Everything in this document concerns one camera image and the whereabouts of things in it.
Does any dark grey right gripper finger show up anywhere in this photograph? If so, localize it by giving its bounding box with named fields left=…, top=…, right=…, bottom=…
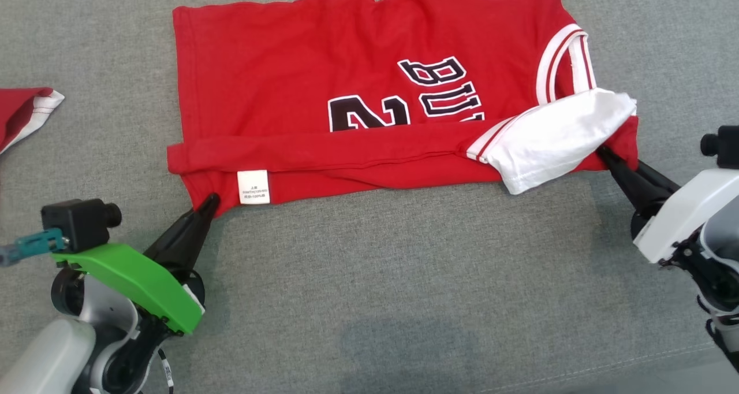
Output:
left=635, top=159, right=682, bottom=201
left=596, top=144, right=666, bottom=221

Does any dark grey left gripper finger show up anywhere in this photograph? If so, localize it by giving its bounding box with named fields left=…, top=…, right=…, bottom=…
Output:
left=173, top=195, right=222, bottom=274
left=143, top=193, right=215, bottom=266

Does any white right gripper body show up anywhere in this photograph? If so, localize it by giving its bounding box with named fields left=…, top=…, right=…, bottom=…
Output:
left=629, top=169, right=739, bottom=265

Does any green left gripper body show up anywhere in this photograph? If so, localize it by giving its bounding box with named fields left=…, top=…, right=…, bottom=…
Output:
left=51, top=243, right=207, bottom=335

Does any red shorts white hem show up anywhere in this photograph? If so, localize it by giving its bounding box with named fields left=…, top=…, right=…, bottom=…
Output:
left=0, top=87, right=65, bottom=155

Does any thin black labelled cable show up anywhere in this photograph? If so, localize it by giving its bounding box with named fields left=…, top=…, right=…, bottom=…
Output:
left=156, top=347, right=175, bottom=394

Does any teal cable connector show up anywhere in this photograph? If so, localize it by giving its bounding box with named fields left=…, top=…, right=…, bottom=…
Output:
left=0, top=228, right=65, bottom=267

